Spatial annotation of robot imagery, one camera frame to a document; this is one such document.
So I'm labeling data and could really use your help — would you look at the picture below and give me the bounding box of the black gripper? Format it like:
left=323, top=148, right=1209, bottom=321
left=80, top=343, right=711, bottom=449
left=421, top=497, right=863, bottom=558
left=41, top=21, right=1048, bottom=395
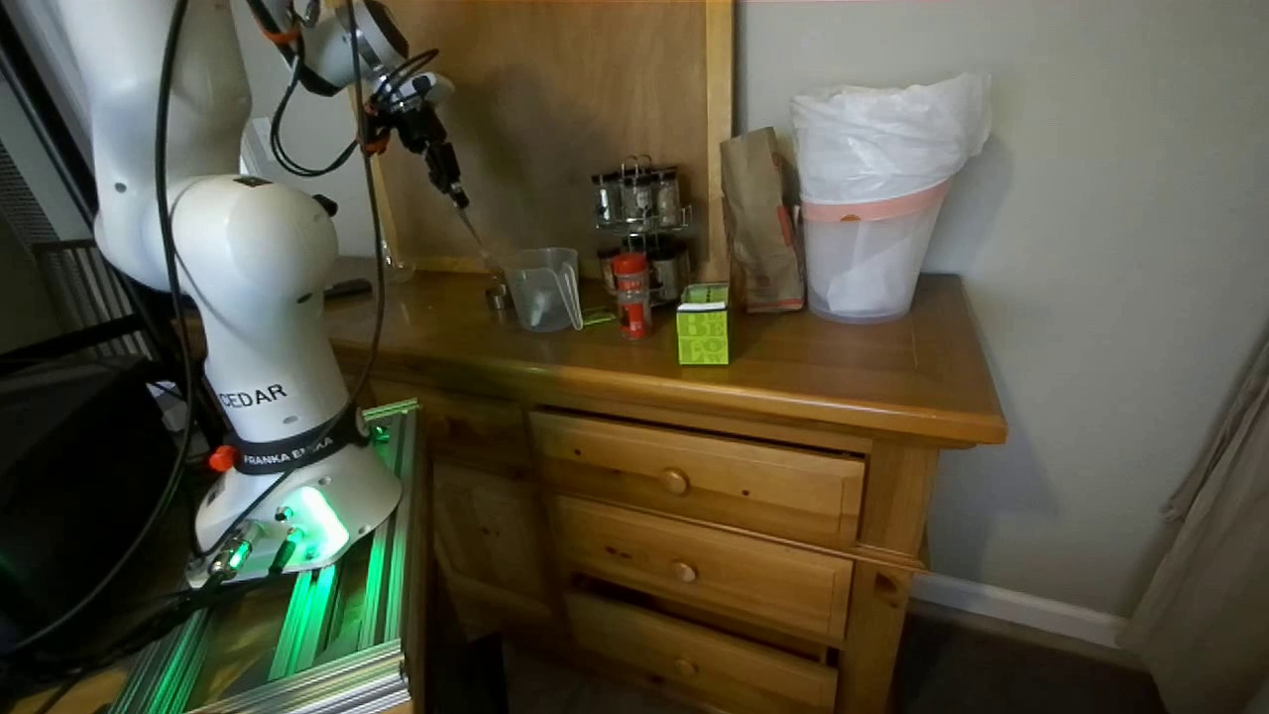
left=363, top=72, right=474, bottom=213

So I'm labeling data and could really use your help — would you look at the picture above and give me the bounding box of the wooden back board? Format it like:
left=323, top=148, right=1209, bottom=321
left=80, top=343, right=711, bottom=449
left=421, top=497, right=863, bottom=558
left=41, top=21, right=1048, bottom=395
left=351, top=0, right=736, bottom=289

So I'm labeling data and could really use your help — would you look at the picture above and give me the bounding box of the clear plastic measuring pitcher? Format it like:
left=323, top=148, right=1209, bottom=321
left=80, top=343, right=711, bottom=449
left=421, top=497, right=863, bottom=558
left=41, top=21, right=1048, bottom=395
left=498, top=242, right=587, bottom=337

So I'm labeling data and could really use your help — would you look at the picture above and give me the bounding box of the metal spice rack with jars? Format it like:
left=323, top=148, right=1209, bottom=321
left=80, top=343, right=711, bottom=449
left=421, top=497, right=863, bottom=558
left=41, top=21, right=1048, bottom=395
left=587, top=158, right=698, bottom=310

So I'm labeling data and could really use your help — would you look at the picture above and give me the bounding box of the red-lidded spice jar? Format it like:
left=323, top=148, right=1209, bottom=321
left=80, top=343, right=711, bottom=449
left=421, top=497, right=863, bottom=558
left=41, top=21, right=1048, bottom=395
left=608, top=250, right=659, bottom=343

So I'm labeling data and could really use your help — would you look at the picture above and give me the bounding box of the small green box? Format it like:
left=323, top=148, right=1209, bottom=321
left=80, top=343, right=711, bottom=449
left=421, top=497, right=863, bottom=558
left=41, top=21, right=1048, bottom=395
left=672, top=280, right=735, bottom=371

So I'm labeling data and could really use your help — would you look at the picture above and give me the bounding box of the brown paper bag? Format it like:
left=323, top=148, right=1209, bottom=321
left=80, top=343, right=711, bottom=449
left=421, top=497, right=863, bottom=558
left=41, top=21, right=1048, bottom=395
left=719, top=123, right=807, bottom=316

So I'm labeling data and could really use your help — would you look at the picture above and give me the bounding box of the dark slatted railing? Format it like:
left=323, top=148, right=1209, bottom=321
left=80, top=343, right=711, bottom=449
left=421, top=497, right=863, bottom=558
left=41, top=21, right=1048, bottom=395
left=29, top=234, right=152, bottom=370

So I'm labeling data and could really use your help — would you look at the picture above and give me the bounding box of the wooden dresser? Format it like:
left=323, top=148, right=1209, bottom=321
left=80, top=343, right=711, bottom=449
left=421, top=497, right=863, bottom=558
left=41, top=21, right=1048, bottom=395
left=314, top=252, right=1011, bottom=714

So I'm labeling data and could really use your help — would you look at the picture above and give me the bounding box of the wide wooden drawer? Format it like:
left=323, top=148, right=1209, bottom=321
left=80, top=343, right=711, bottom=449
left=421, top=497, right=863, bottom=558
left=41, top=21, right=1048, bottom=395
left=551, top=490, right=856, bottom=645
left=528, top=407, right=867, bottom=551
left=561, top=588, right=846, bottom=714

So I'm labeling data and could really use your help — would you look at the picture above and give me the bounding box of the white bin with plastic liner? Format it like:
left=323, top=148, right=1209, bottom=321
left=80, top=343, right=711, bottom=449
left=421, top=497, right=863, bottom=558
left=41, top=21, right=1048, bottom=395
left=789, top=72, right=1000, bottom=326

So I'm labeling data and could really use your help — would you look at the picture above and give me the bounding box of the black monitor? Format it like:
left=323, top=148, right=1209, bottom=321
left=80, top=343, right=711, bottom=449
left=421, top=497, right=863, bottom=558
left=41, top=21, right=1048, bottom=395
left=0, top=353, right=201, bottom=666

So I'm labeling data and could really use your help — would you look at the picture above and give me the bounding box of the white baseboard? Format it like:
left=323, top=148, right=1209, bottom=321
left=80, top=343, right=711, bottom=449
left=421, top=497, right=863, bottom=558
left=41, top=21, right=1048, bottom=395
left=908, top=567, right=1142, bottom=666

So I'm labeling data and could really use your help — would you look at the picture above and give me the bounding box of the beige curtain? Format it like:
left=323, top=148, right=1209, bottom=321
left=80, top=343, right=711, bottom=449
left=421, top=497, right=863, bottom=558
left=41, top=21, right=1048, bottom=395
left=1122, top=328, right=1269, bottom=714

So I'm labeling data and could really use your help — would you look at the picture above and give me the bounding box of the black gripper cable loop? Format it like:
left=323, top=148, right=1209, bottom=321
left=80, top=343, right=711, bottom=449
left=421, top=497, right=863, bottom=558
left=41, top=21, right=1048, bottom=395
left=264, top=50, right=448, bottom=182

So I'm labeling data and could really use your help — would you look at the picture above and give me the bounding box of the long black arm cable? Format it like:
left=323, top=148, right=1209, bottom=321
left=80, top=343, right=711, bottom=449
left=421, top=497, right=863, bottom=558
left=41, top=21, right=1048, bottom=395
left=0, top=0, right=201, bottom=666

